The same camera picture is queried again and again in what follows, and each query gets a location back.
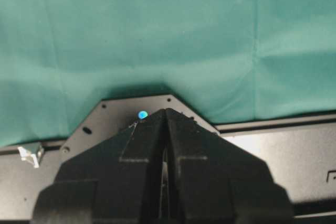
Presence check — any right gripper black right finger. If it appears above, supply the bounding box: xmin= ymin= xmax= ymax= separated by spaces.
xmin=166 ymin=109 xmax=293 ymax=223

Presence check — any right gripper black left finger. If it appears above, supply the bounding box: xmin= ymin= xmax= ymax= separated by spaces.
xmin=31 ymin=110 xmax=166 ymax=223

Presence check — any small white plastic clip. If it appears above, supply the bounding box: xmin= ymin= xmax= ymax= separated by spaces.
xmin=17 ymin=142 xmax=45 ymax=168

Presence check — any green table cloth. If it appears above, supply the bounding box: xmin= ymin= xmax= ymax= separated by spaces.
xmin=1 ymin=0 xmax=335 ymax=146

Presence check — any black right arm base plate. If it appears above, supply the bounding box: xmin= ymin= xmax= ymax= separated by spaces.
xmin=1 ymin=94 xmax=335 ymax=222

